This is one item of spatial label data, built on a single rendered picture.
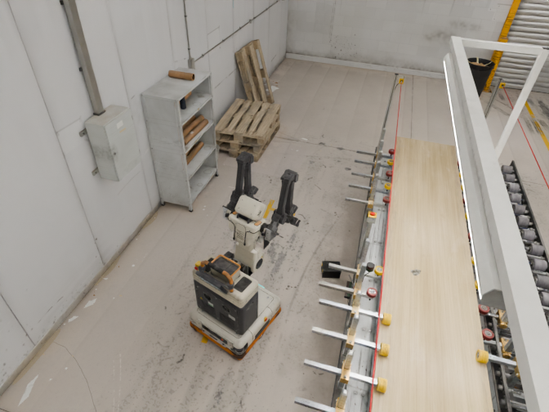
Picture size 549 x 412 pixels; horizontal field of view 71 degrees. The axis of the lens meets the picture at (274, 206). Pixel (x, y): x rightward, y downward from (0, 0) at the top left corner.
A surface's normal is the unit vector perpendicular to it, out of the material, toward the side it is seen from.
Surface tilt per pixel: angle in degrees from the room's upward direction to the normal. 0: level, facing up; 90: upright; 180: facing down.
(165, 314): 0
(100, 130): 90
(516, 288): 0
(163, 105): 90
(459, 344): 0
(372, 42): 90
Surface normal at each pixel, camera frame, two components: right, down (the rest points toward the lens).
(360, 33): -0.28, 0.60
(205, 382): 0.04, -0.77
